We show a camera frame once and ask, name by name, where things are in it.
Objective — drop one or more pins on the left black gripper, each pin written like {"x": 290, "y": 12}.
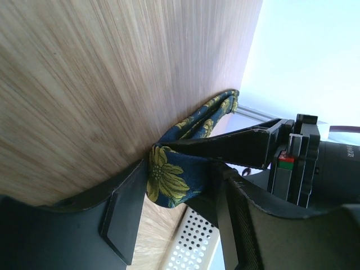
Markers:
{"x": 305, "y": 170}

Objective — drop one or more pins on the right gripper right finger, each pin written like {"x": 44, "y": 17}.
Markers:
{"x": 260, "y": 231}

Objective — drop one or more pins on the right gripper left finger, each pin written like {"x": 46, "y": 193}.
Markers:
{"x": 95, "y": 229}

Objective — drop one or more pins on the blue yellow floral tie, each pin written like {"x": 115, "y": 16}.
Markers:
{"x": 174, "y": 177}

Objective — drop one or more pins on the white perforated plastic basket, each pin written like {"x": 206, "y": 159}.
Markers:
{"x": 194, "y": 244}

